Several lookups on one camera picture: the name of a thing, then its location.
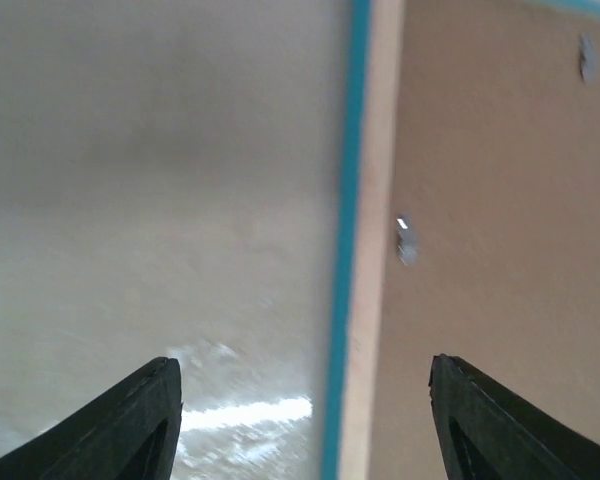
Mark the teal wooden picture frame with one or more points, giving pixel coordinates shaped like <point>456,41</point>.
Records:
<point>478,127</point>

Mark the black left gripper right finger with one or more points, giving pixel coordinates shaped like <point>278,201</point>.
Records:
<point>486,431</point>

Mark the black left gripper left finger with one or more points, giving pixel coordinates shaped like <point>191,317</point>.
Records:
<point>130,431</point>

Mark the metal frame clip near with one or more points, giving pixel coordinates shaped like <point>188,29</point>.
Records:
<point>407,242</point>

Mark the metal frame clip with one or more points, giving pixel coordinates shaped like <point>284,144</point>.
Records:
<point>407,242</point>
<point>587,59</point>

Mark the metal frame clip far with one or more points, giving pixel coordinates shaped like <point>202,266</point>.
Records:
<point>587,59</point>

